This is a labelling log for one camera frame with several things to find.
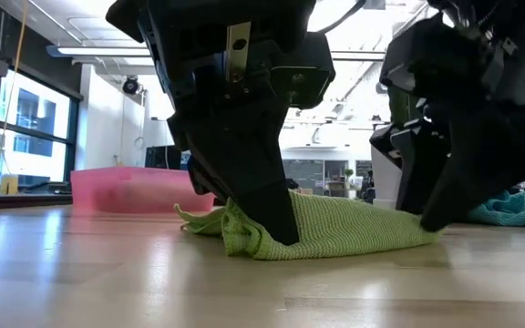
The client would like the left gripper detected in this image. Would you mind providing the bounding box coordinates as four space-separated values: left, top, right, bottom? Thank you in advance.
105 0 318 247

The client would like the teal microfiber towel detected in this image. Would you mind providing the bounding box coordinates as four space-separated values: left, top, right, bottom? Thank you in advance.
465 190 525 229

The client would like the pink plastic basket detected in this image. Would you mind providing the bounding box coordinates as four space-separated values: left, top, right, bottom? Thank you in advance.
69 166 217 214

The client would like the lime green microfiber towel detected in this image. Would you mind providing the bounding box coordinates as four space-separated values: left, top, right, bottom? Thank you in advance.
173 189 441 261

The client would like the black computer monitor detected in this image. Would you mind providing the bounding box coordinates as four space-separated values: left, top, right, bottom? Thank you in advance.
145 144 184 170

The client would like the dark office chair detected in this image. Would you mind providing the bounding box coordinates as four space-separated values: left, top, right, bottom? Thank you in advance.
326 180 346 199

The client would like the black ceiling spotlight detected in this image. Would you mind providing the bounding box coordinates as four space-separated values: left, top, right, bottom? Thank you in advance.
121 75 141 96

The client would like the long ceiling light bar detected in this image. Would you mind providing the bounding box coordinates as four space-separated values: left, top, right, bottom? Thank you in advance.
46 44 386 63

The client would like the large glass window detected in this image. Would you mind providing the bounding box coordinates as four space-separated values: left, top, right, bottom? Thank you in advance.
0 67 81 183

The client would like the small yellow box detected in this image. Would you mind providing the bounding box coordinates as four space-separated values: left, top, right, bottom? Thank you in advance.
0 175 20 196

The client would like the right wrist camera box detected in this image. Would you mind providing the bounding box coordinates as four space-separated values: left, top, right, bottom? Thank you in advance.
379 15 496 100

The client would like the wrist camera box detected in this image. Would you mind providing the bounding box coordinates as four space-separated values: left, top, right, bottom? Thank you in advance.
269 31 336 110
379 15 496 100

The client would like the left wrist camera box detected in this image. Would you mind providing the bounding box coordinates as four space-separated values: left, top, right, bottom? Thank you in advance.
269 31 336 110

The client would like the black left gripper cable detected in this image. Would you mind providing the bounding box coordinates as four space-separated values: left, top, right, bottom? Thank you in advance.
314 0 368 36

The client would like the black aluminium table frame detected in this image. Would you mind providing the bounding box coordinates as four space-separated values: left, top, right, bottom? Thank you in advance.
0 193 75 211

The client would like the yellow power cable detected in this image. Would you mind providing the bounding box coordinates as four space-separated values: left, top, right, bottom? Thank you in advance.
0 0 29 179

